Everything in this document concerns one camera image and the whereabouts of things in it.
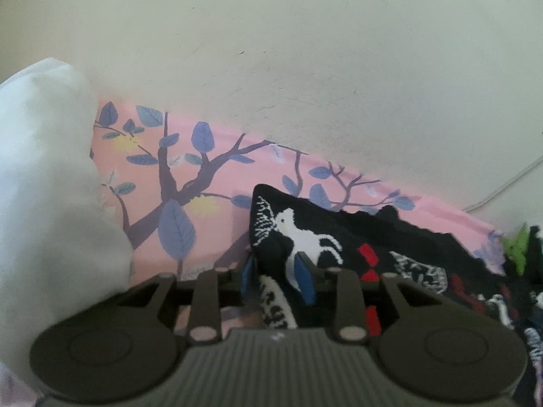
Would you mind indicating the white garment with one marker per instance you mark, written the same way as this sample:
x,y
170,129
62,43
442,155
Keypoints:
x,y
51,178

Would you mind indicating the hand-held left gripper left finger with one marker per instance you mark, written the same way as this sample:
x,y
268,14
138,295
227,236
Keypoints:
x,y
249,275

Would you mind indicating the green item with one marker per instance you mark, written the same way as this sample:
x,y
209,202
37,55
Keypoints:
x,y
518,246

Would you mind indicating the black patterned sweater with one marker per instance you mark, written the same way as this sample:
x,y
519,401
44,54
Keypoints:
x,y
382,237

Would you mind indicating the dark cloth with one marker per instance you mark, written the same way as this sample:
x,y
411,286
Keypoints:
x,y
536,241

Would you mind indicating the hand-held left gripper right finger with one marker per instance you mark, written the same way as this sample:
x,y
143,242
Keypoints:
x,y
304,280

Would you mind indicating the pink tree print bedsheet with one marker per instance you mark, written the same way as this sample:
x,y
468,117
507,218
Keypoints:
x,y
220,229

